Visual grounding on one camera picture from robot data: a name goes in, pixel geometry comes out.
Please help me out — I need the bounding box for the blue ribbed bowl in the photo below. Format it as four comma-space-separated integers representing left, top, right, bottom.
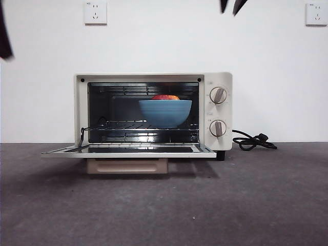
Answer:
138, 99, 193, 128

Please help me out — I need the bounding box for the white wall socket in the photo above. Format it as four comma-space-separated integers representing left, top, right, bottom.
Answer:
85, 0, 108, 26
305, 3, 328, 27

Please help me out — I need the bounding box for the black power cable with plug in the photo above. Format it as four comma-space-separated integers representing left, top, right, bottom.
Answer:
232, 129, 278, 151

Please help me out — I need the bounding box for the round cream oven knob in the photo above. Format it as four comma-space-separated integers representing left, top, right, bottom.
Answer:
209, 87, 228, 105
209, 119, 227, 137

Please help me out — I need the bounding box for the metal wire oven rack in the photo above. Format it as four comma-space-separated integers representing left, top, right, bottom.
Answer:
80, 119, 200, 133

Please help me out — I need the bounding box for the oven door with beige handle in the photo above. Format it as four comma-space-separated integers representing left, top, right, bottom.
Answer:
40, 142, 218, 175

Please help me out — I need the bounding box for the red yellow apple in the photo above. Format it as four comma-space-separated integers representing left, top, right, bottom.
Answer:
151, 94, 180, 101

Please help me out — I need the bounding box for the cream toaster oven body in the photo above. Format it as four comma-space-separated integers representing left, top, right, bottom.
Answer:
73, 72, 233, 161

